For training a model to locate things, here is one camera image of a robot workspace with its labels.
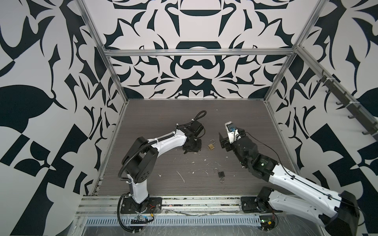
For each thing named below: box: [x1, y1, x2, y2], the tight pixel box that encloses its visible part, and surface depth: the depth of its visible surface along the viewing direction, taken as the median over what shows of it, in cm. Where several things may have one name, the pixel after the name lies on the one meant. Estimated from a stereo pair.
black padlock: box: [213, 167, 225, 178], surface depth 86 cm
